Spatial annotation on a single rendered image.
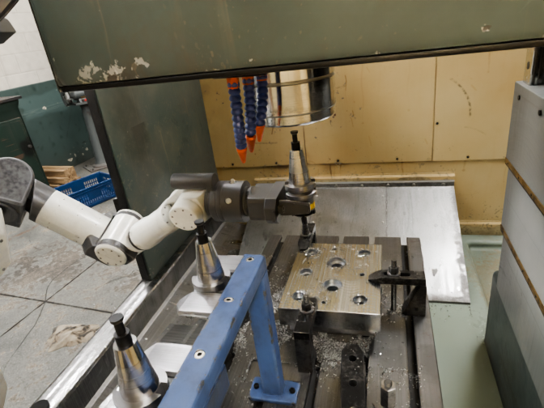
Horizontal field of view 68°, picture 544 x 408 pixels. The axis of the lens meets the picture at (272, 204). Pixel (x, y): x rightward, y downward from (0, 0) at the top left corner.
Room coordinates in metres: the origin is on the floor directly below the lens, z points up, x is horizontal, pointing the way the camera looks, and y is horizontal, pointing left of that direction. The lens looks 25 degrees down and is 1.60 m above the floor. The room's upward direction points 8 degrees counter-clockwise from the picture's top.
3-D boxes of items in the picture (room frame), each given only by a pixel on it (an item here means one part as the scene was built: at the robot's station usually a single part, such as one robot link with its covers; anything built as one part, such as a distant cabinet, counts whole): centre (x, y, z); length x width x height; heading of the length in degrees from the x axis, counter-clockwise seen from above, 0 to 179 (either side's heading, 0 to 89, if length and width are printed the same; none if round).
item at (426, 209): (1.38, -0.26, 0.75); 0.89 x 0.67 x 0.26; 72
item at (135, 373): (0.35, 0.18, 1.26); 0.04 x 0.04 x 0.07
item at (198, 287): (0.56, 0.11, 1.21); 0.06 x 0.06 x 0.03
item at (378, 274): (0.79, -0.27, 0.97); 0.13 x 0.03 x 0.15; 72
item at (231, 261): (0.61, 0.10, 1.21); 0.07 x 0.05 x 0.01; 72
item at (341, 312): (0.86, -0.13, 0.97); 0.29 x 0.23 x 0.05; 162
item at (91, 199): (4.22, 2.00, 0.11); 0.62 x 0.42 x 0.22; 137
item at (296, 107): (0.75, -0.06, 1.49); 0.16 x 0.16 x 0.12
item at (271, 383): (0.60, 0.05, 1.05); 0.10 x 0.05 x 0.30; 72
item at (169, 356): (0.40, 0.16, 1.21); 0.07 x 0.05 x 0.01; 72
